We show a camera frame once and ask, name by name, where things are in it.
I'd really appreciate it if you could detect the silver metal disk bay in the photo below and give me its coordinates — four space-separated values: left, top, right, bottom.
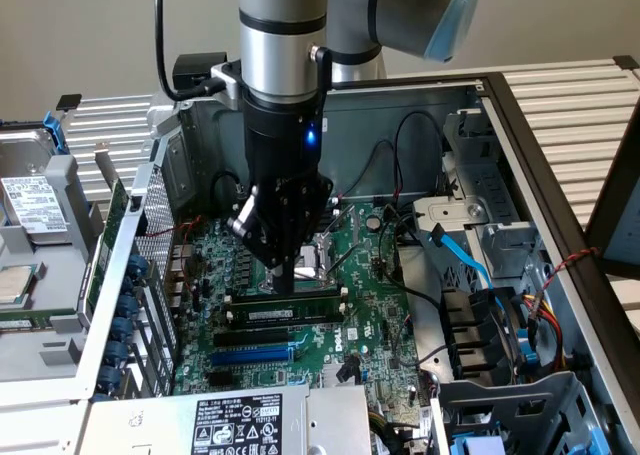
412 109 549 296

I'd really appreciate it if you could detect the black yellow wire bundle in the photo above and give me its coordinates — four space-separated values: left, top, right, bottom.
367 407 436 455

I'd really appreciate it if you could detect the blue expansion slot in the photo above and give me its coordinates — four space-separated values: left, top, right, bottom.
210 348 294 368

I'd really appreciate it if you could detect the grey metal drive cage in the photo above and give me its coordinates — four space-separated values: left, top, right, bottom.
430 371 609 455

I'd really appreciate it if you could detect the open PC case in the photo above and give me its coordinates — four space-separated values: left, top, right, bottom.
69 72 640 455

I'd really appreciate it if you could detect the long black expansion slot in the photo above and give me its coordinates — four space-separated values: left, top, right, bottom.
213 329 290 349

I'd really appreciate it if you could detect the thin black fan wire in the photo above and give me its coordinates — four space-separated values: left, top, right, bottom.
375 203 446 309

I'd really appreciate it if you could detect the yellow red power wire bundle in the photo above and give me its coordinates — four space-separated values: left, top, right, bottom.
519 294 569 371

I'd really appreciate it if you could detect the blue disk wire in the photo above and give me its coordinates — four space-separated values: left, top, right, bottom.
429 222 499 291

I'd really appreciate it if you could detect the green motherboard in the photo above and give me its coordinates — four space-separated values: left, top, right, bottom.
172 202 426 396

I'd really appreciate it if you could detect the black box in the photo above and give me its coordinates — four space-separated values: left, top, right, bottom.
173 52 240 90

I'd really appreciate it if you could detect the green graphics card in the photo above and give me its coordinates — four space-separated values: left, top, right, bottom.
79 141 132 321

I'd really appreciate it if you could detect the silver hard disk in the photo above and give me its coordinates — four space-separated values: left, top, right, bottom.
0 128 72 247

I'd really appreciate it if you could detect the black wire plug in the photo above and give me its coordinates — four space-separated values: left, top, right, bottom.
335 354 361 385

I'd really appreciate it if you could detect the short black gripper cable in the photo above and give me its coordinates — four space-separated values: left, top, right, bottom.
308 45 332 121

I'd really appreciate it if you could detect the blue plastic disk carrier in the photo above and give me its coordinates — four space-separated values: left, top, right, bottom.
42 112 70 157

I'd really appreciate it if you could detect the silver chipset heat sink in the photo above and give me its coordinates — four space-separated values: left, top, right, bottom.
321 363 364 387

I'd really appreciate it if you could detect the short black looped wire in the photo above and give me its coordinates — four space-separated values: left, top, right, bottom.
211 172 241 209

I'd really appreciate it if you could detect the twisted red black wire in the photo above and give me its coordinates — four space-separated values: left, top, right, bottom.
542 246 600 296

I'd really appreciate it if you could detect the silver CPU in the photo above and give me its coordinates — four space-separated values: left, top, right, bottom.
0 262 41 310

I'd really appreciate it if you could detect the thick black power wire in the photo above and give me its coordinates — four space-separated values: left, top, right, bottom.
393 110 446 196

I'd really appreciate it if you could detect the black camera cable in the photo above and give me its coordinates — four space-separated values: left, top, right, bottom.
152 0 226 102

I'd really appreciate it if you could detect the green RAM stick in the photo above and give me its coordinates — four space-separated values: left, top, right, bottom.
230 297 346 322
0 316 57 333

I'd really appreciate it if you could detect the silver power supply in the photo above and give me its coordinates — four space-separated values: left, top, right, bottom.
88 383 372 455

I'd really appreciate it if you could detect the grey parts rack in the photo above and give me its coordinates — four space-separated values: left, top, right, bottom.
0 154 104 384

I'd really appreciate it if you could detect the thin black red wire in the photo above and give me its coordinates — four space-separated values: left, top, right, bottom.
337 138 404 199

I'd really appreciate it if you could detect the CPU socket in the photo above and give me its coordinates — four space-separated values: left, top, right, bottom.
259 237 341 294

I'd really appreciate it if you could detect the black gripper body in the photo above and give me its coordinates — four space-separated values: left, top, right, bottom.
243 94 332 201

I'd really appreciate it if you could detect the dark leaning side panel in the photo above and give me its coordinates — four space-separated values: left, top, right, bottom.
583 124 640 279

